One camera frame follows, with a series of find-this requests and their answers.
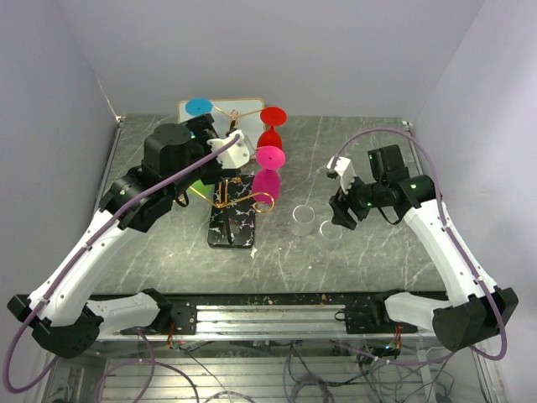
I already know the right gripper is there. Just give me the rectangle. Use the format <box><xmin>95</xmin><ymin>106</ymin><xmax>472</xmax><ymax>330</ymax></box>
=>
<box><xmin>329</xmin><ymin>170</ymin><xmax>387</xmax><ymax>228</ymax></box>

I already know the clear glass cup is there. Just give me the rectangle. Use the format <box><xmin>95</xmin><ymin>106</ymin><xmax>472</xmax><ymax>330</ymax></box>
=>
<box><xmin>316</xmin><ymin>220</ymin><xmax>343</xmax><ymax>250</ymax></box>
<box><xmin>291</xmin><ymin>205</ymin><xmax>315</xmax><ymax>236</ymax></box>

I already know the pink plastic wine glass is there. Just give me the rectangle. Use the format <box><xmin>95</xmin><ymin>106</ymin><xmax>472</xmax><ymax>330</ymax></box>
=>
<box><xmin>252</xmin><ymin>145</ymin><xmax>286</xmax><ymax>205</ymax></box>

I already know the red plastic wine glass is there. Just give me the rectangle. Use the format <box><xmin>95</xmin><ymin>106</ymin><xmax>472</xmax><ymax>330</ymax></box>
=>
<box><xmin>257</xmin><ymin>106</ymin><xmax>287</xmax><ymax>149</ymax></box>

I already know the gold wine glass rack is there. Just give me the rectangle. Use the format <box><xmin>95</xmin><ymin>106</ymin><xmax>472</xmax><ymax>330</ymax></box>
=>
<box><xmin>188</xmin><ymin>107</ymin><xmax>278</xmax><ymax>249</ymax></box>

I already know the green plastic wine glass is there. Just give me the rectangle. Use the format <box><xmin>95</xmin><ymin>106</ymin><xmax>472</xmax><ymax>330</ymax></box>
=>
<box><xmin>190</xmin><ymin>180</ymin><xmax>214</xmax><ymax>196</ymax></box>

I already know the blue plastic wine glass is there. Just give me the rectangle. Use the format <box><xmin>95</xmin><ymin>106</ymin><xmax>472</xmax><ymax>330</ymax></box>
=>
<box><xmin>185</xmin><ymin>97</ymin><xmax>213</xmax><ymax>117</ymax></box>

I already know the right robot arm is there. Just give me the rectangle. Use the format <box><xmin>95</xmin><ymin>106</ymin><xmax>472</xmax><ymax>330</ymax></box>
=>
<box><xmin>326</xmin><ymin>145</ymin><xmax>519</xmax><ymax>352</ymax></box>

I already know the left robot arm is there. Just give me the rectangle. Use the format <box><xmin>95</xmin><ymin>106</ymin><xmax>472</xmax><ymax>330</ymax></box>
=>
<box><xmin>8</xmin><ymin>113</ymin><xmax>237</xmax><ymax>359</ymax></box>

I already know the gold framed mirror tray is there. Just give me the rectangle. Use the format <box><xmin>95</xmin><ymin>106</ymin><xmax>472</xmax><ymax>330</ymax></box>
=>
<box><xmin>177</xmin><ymin>98</ymin><xmax>265</xmax><ymax>149</ymax></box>

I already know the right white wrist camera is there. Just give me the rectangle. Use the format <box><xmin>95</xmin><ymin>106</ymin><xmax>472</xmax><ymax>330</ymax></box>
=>
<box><xmin>326</xmin><ymin>155</ymin><xmax>357</xmax><ymax>195</ymax></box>

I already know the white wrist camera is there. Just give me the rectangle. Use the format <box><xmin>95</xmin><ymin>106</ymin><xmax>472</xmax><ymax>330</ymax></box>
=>
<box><xmin>326</xmin><ymin>155</ymin><xmax>357</xmax><ymax>195</ymax></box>
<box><xmin>206</xmin><ymin>129</ymin><xmax>255</xmax><ymax>170</ymax></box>

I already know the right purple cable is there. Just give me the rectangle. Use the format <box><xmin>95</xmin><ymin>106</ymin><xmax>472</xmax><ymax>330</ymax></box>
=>
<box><xmin>326</xmin><ymin>128</ymin><xmax>508</xmax><ymax>366</ymax></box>

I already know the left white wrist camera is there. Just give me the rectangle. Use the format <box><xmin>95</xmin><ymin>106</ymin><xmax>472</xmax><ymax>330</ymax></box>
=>
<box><xmin>206</xmin><ymin>129</ymin><xmax>255</xmax><ymax>170</ymax></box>

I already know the aluminium mounting rail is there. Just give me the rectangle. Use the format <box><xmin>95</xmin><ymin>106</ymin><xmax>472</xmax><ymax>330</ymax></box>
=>
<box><xmin>83</xmin><ymin>293</ymin><xmax>487</xmax><ymax>341</ymax></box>

